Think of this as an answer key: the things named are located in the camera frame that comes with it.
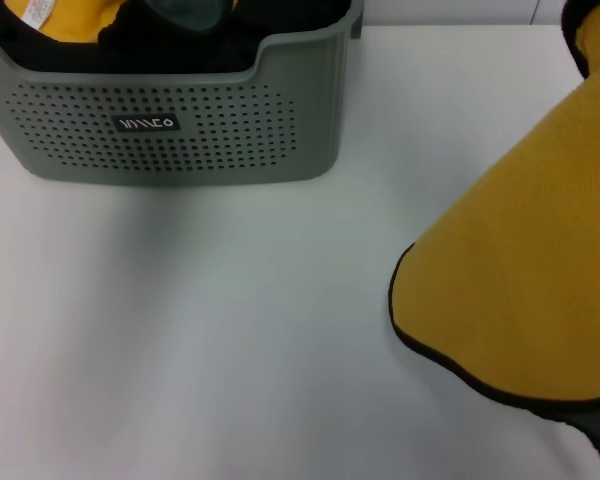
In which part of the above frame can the yellow towel with black trim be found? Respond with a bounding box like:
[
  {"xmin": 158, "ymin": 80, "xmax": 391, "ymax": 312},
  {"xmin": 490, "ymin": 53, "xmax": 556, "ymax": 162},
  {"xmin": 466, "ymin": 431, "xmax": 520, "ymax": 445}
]
[{"xmin": 388, "ymin": 0, "xmax": 600, "ymax": 480}]

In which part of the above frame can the black brand label on box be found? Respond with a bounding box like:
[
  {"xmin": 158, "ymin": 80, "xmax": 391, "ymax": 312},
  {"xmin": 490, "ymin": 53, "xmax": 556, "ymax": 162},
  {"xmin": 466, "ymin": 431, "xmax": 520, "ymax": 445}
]
[{"xmin": 113, "ymin": 113, "xmax": 181, "ymax": 134}]

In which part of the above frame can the grey-green perforated plastic storage box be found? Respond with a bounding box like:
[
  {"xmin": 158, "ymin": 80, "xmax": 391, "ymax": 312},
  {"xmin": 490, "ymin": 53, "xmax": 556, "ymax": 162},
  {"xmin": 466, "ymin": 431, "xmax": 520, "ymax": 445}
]
[{"xmin": 0, "ymin": 0, "xmax": 364, "ymax": 191}]

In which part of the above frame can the grey-green towel with black trim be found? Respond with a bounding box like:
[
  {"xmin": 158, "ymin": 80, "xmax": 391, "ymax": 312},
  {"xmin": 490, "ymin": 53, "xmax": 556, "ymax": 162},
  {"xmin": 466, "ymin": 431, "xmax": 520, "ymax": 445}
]
[{"xmin": 143, "ymin": 0, "xmax": 239, "ymax": 34}]

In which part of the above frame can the yellow towel with white tag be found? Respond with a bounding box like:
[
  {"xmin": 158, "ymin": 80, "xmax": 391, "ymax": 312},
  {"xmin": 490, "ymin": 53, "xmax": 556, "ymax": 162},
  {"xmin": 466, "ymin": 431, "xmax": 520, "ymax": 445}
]
[{"xmin": 19, "ymin": 0, "xmax": 127, "ymax": 44}]

